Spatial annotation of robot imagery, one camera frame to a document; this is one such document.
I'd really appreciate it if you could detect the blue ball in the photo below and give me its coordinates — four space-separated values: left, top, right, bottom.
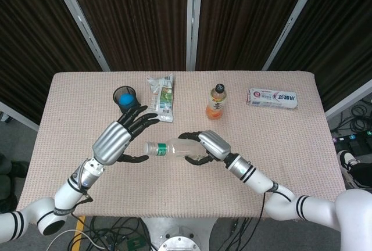
119 94 134 108

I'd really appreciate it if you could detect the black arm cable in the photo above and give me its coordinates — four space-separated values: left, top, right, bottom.
259 182 291 220

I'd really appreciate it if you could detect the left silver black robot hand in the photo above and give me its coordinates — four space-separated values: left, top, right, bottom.
92 105 160 167

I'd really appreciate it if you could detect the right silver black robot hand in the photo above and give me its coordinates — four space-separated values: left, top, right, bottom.
177 130 233 167

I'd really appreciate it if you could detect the orange juice bottle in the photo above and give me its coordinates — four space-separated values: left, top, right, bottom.
205 83 228 121

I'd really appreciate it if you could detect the black mesh cup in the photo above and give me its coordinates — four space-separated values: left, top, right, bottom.
112 85 140 115

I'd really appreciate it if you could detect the clear plastic bottle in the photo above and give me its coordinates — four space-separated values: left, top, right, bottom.
144 137 209 161

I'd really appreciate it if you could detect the white cable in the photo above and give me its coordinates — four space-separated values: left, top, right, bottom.
46 229 107 251

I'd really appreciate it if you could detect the green circuit board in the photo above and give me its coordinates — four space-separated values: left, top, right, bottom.
126 238 146 251

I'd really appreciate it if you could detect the black floor cable bundle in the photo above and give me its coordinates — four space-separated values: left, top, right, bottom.
68 216 159 251

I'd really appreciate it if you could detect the green white snack bag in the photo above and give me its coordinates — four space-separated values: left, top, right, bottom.
146 73 174 123

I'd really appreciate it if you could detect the black power strip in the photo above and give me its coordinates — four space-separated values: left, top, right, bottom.
331 130 372 155

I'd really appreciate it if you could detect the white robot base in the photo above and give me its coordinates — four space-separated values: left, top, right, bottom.
142 217 217 251

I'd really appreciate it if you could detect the white toothpaste box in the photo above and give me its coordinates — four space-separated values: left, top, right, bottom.
246 87 298 110

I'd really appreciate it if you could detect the black white sneaker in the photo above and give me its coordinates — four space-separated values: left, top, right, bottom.
337 149 362 182

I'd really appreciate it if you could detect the aluminium partition rail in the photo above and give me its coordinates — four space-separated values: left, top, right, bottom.
324 79 372 118
0 101 40 131

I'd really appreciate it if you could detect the black cable tangle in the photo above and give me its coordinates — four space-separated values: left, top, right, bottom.
331 96 372 135

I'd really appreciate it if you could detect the beige woven tablecloth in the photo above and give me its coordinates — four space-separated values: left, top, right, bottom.
16 71 346 220

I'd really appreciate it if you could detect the aluminium partition post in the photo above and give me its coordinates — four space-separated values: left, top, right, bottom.
261 0 325 71
185 0 204 71
48 0 111 71

